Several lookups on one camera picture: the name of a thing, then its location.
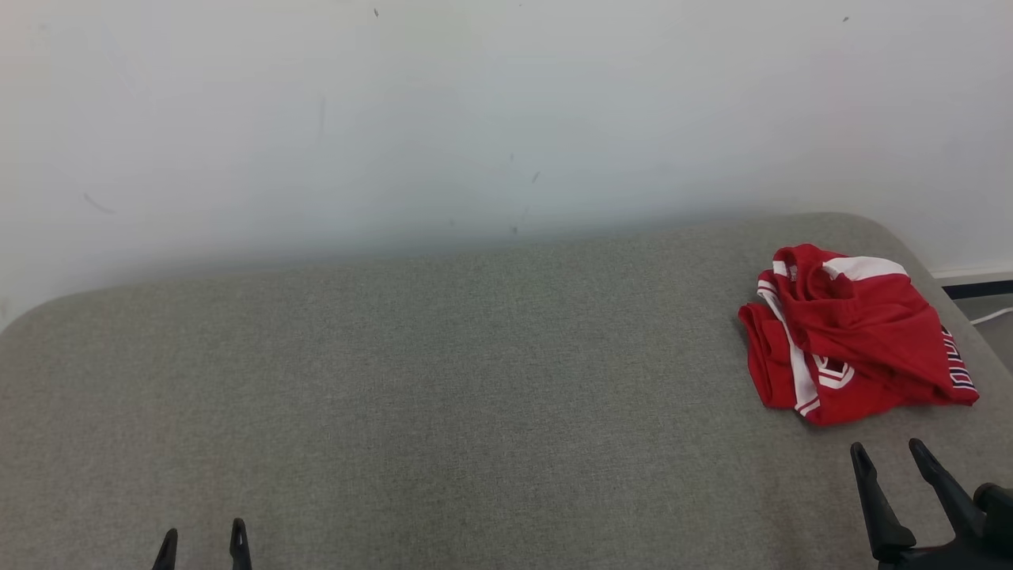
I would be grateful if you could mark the red white basketball shorts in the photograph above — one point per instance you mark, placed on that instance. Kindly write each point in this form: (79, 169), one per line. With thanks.
(870, 324)

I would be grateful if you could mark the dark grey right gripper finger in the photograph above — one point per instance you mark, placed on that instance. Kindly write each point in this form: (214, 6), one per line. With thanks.
(950, 499)
(882, 522)

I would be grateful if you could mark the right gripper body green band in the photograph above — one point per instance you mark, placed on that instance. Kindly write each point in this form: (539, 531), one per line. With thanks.
(950, 558)

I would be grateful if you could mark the grey fabric sofa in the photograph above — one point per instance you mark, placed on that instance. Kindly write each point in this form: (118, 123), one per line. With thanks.
(396, 396)

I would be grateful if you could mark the dark grey right wrist camera mount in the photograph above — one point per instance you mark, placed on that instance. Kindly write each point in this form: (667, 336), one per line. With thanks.
(999, 511)

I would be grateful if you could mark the black baseboard strip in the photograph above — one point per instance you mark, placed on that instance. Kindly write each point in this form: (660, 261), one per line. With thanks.
(981, 290)

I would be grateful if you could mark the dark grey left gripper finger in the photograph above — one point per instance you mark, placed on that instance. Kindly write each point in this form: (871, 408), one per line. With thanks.
(166, 554)
(240, 550)

